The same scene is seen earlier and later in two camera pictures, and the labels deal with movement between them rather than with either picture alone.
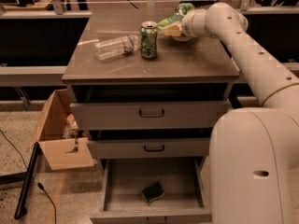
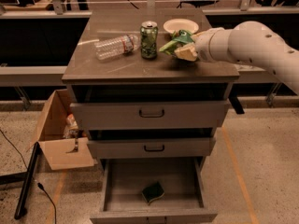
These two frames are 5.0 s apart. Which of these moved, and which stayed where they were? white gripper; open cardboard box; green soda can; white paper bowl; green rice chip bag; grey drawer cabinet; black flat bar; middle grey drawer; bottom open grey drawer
Moved: white paper bowl; green rice chip bag; white gripper
Stayed: bottom open grey drawer; open cardboard box; green soda can; black flat bar; grey drawer cabinet; middle grey drawer
